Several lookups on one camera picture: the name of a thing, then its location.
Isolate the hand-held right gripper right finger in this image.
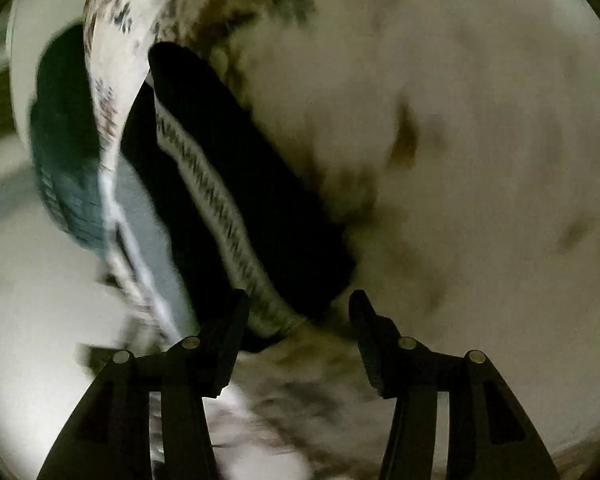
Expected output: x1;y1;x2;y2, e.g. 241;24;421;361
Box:
348;290;561;480

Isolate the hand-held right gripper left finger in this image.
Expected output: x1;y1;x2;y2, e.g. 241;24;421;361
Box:
37;287;251;480

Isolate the striped knit sweater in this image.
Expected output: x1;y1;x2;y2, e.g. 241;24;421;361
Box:
100;42;357;356

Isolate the floral bed blanket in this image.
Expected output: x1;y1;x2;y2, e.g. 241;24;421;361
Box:
82;0;600;480

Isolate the folded dark green quilt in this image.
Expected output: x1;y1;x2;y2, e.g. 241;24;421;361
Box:
27;22;111;256

